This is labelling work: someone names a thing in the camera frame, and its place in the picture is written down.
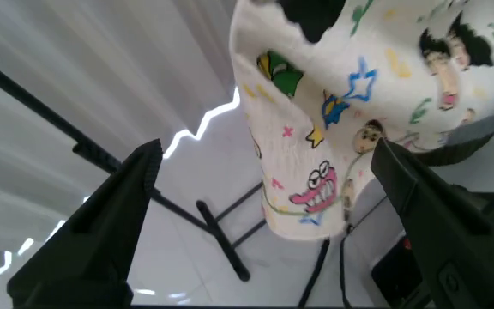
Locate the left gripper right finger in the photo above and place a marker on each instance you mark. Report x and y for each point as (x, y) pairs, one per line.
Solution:
(444, 240)

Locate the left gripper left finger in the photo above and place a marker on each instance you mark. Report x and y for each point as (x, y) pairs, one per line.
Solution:
(88, 249)

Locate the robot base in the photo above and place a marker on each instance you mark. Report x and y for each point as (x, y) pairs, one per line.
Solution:
(395, 274)

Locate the black clothes rack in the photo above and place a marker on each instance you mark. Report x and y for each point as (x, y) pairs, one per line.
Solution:
(97, 154)

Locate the cream printed garment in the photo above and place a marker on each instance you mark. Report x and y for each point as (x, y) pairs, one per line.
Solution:
(358, 107)

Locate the white curtain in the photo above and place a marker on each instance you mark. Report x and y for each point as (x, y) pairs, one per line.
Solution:
(58, 51)

